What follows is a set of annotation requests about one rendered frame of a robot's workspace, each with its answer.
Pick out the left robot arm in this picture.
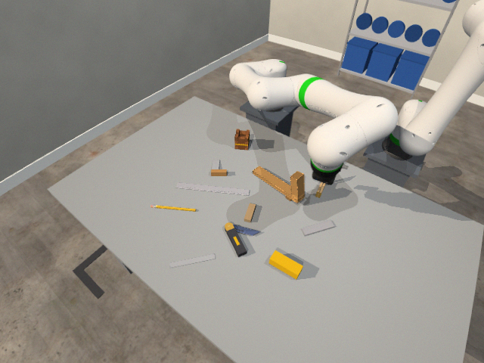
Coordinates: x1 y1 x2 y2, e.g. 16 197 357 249
382 0 484 160

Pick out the black sliding bevel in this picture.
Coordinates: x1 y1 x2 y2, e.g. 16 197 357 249
225 222 260 257

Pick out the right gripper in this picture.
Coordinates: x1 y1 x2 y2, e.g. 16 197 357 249
311 161 348 185

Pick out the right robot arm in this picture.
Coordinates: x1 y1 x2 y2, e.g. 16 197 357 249
229 59 398 172

